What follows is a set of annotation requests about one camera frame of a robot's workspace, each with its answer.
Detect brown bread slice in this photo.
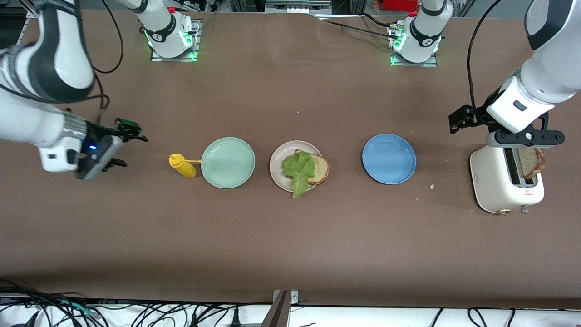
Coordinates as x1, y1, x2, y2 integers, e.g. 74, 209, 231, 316
285, 149, 330, 186
517, 148, 547, 180

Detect yellow mustard squeeze bottle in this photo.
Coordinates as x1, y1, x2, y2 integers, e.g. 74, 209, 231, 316
169, 154, 202, 179

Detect green lettuce leaf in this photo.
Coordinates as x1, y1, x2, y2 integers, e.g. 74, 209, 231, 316
282, 151, 316, 199

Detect blue plate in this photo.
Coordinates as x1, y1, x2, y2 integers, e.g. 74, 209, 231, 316
362, 134, 417, 185

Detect mint green plate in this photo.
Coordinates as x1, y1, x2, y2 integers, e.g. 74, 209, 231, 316
201, 137, 256, 189

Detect beige plate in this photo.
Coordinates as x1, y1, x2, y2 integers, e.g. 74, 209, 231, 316
269, 140, 325, 193

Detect white two-slot toaster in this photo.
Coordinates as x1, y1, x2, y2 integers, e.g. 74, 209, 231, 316
470, 146, 545, 215

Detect red box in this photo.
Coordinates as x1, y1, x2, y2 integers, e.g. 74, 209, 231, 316
383, 0, 419, 12

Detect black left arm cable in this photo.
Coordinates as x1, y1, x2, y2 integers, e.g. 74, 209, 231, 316
467, 0, 503, 119

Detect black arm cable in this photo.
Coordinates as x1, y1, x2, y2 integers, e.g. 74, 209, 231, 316
467, 0, 503, 119
89, 0, 124, 123

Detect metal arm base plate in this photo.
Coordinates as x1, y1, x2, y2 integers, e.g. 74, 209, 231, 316
389, 25, 438, 68
151, 18, 201, 62

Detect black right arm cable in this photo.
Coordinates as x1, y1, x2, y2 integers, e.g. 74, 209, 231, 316
89, 0, 124, 123

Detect black table cable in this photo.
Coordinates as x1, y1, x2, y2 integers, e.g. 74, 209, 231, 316
313, 13, 402, 42

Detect teal cable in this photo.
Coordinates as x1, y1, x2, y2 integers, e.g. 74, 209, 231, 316
57, 299, 99, 317

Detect grey metal frame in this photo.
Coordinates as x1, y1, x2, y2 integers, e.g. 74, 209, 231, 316
265, 0, 333, 14

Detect grey metal bracket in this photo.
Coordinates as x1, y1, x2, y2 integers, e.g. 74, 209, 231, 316
261, 289, 300, 327

